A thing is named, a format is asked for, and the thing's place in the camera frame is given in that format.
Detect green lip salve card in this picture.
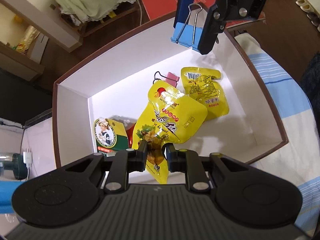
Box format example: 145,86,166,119
93,117,129,156

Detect blue thermos flask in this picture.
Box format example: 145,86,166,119
0,180,24,214

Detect red snack packet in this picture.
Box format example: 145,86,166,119
126,125,135,148

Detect plaid tablecloth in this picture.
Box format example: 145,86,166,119
235,33,319,236

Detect brown cardboard box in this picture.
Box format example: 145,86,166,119
53,14,288,167

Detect pink binder clip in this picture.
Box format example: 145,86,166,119
153,71,180,85

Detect yellow chestnut snack pouch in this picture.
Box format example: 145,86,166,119
132,80,208,184

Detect blue binder clip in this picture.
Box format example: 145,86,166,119
170,3,203,52

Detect white charger plug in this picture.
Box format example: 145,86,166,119
23,148,33,167

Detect yellow foil snack pouch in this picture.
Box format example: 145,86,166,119
181,67,229,121

